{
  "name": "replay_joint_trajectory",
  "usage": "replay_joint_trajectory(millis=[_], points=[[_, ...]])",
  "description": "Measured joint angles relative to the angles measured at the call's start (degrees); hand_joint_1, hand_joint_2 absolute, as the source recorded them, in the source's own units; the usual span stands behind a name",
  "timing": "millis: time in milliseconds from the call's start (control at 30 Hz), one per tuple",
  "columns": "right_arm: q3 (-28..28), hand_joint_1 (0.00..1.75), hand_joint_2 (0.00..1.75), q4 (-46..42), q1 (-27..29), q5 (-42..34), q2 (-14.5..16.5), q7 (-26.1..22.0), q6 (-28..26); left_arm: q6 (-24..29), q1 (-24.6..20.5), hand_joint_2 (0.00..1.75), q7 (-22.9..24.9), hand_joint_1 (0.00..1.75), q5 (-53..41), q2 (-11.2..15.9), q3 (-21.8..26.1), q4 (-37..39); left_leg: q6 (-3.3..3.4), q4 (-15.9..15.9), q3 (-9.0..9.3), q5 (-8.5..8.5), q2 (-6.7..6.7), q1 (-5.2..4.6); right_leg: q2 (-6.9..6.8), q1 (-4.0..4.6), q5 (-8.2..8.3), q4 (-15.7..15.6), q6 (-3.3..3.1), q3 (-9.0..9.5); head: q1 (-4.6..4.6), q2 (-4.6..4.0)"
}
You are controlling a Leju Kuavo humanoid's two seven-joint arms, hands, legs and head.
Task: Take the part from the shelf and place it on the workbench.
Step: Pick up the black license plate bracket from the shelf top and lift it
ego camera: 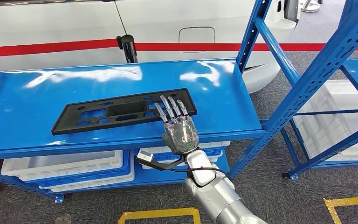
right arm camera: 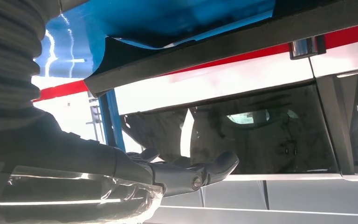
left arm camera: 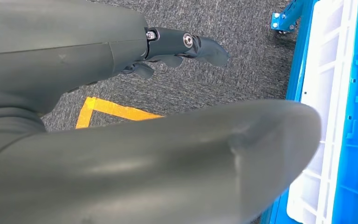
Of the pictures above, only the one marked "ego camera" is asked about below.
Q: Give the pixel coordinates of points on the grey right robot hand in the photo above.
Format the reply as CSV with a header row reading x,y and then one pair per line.
x,y
180,136

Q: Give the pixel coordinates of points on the black plastic panel part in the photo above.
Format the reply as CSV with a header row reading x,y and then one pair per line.
x,y
64,122

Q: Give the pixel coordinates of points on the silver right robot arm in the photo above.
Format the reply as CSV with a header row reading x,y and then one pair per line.
x,y
219,194

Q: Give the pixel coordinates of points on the yellow floor tape square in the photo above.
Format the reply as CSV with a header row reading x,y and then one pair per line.
x,y
160,213
352,201

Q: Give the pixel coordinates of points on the red barrier belt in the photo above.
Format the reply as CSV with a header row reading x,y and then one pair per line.
x,y
43,48
210,47

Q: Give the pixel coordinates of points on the white plastic bin stack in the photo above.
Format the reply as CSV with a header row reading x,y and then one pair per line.
x,y
330,126

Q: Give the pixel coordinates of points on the white car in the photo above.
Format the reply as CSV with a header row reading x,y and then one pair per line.
x,y
58,24

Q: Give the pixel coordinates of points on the white round stand base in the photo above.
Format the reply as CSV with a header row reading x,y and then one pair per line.
x,y
309,7

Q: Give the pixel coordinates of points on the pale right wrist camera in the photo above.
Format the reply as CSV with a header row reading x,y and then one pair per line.
x,y
144,157

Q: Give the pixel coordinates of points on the black stanchion post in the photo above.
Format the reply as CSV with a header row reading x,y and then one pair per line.
x,y
129,48

